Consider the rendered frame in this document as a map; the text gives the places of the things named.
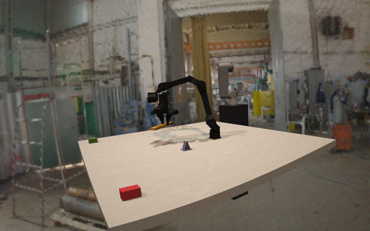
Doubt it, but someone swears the green rectangular block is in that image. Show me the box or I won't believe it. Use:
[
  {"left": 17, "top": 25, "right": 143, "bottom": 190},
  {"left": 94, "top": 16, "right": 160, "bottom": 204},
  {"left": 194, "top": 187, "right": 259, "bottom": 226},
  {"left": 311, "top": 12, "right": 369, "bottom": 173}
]
[{"left": 88, "top": 138, "right": 98, "bottom": 144}]

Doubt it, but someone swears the orange bar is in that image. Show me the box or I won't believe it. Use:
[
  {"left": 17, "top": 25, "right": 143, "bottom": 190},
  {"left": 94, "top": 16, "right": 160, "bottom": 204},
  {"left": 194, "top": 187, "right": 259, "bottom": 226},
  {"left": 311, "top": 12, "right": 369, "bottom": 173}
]
[{"left": 151, "top": 122, "right": 173, "bottom": 131}]

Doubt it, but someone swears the red rectangular block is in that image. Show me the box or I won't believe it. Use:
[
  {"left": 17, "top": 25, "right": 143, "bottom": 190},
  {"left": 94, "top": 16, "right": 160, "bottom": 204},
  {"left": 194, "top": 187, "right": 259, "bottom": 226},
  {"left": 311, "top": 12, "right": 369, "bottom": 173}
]
[{"left": 119, "top": 185, "right": 142, "bottom": 201}]

